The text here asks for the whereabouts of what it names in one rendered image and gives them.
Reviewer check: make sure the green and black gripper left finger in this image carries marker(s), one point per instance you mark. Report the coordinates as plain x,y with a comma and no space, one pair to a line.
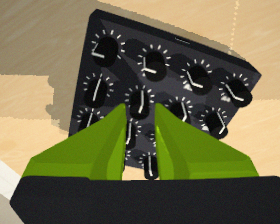
86,153

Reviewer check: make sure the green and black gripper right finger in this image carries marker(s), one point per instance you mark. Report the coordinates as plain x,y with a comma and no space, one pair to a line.
194,153

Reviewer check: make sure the black knob box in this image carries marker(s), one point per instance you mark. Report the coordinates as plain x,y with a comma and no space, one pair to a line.
128,55

